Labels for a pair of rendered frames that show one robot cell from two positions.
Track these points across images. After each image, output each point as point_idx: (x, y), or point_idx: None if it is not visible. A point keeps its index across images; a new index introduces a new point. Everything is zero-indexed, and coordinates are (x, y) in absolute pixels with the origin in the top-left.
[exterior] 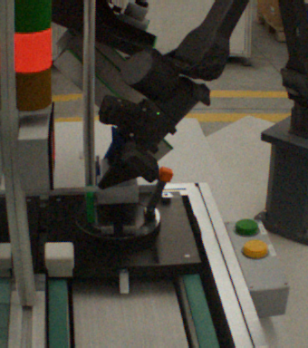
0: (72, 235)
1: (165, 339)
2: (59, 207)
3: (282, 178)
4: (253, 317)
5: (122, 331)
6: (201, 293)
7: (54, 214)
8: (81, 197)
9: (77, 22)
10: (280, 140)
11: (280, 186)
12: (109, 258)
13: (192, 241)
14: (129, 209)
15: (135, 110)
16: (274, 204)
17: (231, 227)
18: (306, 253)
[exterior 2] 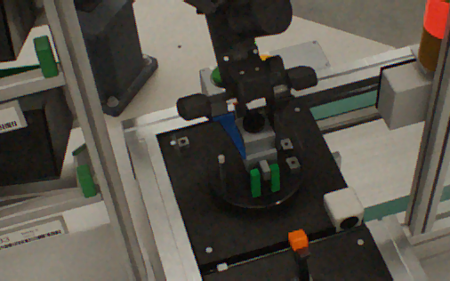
0: (288, 212)
1: (389, 132)
2: (227, 244)
3: (118, 50)
4: (372, 59)
5: (390, 164)
6: (335, 102)
7: (246, 243)
8: (195, 227)
9: (69, 108)
10: (113, 19)
11: (119, 58)
12: (322, 168)
13: (267, 110)
14: (237, 159)
15: (253, 61)
16: (121, 78)
17: (220, 89)
18: (172, 68)
